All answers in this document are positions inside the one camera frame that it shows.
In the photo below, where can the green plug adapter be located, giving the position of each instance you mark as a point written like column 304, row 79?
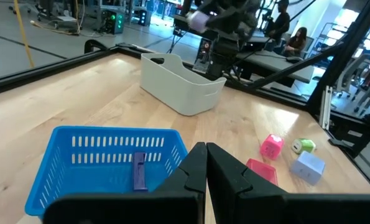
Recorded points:
column 304, row 146

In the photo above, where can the person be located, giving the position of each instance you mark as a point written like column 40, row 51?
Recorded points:
column 279, row 21
column 296, row 40

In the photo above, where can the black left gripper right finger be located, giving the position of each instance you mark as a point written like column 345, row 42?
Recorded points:
column 228, row 186

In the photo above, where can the pink cube plug adapter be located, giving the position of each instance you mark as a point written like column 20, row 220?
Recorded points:
column 271, row 147

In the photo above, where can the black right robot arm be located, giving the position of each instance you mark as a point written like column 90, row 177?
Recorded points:
column 223, row 53

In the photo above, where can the black computer under desk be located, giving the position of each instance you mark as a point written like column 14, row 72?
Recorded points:
column 205, row 49

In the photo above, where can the grey office chair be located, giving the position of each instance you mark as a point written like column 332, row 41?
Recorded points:
column 351, row 73

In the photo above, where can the silver metal bars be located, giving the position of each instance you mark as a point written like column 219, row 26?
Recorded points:
column 326, row 109

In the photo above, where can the black aluminium table frame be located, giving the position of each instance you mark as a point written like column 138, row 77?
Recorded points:
column 48, row 70

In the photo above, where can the blue slotted plastic basket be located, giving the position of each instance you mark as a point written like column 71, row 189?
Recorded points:
column 94, row 183

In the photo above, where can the red plug adapter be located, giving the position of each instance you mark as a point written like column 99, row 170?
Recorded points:
column 262, row 170

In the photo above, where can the computer tower with green lights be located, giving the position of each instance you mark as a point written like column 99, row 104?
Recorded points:
column 113, row 23

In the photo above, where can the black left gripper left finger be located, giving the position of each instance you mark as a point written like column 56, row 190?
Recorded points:
column 187, row 186

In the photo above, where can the purple cube plug adapter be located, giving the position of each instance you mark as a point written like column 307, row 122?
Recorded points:
column 198, row 21

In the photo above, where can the grey desk top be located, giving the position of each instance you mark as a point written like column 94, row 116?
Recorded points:
column 275, row 62

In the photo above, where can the black diagonal strut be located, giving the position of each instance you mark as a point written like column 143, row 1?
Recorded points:
column 296, row 66

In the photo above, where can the navy framed mini display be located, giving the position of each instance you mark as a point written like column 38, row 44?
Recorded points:
column 139, row 174

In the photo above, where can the light blue plug adapter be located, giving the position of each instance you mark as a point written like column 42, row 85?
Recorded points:
column 307, row 168

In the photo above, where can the grey plastic bin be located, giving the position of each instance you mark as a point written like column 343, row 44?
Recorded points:
column 178, row 90

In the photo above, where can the small black computer box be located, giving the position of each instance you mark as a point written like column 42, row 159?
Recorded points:
column 145, row 18

